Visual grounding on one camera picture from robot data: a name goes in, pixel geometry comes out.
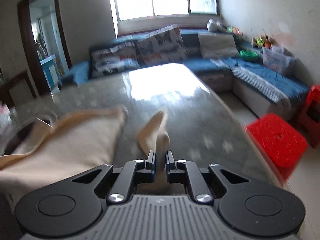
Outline cream beige sweater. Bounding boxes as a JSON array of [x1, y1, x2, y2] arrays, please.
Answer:
[[0, 106, 181, 205]]

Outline red plastic stool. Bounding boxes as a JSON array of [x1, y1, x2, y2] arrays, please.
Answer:
[[298, 85, 320, 148], [244, 113, 308, 184]]

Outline butterfly print pillow left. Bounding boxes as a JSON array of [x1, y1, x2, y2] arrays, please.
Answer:
[[90, 42, 140, 78]]

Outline butterfly print pillow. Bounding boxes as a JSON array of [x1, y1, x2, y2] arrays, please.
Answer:
[[90, 42, 140, 78], [136, 24, 188, 66]]

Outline blue sectional sofa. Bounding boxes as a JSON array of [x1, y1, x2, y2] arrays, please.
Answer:
[[60, 31, 309, 120]]

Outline butterfly print pillow right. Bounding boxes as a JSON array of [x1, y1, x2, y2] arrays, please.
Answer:
[[136, 24, 188, 66]]

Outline grey plain cushion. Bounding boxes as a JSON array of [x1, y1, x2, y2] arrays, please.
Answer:
[[198, 33, 240, 59]]

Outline green plastic basin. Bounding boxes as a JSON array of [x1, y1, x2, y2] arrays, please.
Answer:
[[240, 49, 260, 62]]

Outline blue white cabinet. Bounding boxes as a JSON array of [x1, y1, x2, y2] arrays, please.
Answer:
[[40, 54, 60, 90]]

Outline dark wooden sideboard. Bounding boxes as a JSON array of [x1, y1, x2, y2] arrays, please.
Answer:
[[1, 70, 37, 108]]

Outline white plush toy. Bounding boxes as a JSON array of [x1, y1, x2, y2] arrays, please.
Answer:
[[207, 19, 225, 33]]

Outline clear plastic storage box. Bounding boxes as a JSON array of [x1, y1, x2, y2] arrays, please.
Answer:
[[263, 47, 297, 76]]

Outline colourful plush toys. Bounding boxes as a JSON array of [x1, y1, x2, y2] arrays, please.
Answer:
[[251, 35, 273, 49]]

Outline dark wooden door frame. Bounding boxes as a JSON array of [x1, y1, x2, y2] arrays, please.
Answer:
[[17, 0, 72, 95]]

